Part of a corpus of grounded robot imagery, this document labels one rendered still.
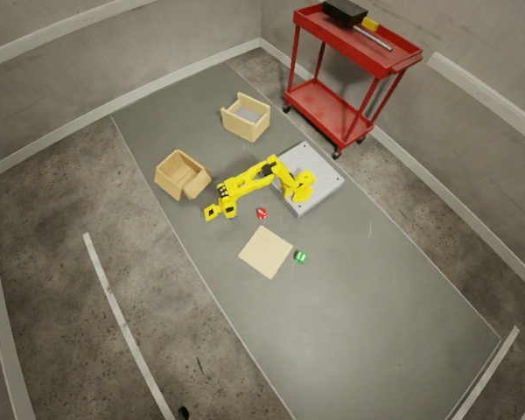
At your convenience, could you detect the green die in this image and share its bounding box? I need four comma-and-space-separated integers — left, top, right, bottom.
295, 251, 306, 263

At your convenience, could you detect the beige flat mat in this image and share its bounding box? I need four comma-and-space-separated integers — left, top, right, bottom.
238, 225, 292, 280

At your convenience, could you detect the red die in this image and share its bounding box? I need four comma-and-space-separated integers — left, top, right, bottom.
257, 208, 267, 220

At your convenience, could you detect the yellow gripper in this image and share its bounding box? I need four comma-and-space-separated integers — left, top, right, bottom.
204, 198, 236, 221

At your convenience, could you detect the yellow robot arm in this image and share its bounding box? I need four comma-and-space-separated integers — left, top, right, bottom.
217, 155, 314, 214

